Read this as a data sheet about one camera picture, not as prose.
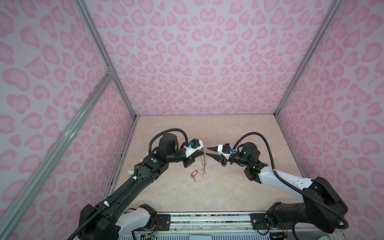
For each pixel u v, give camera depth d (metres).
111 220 0.39
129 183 0.46
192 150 0.61
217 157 0.66
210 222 0.75
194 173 0.90
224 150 0.60
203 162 0.71
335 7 0.69
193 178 0.88
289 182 0.48
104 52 0.84
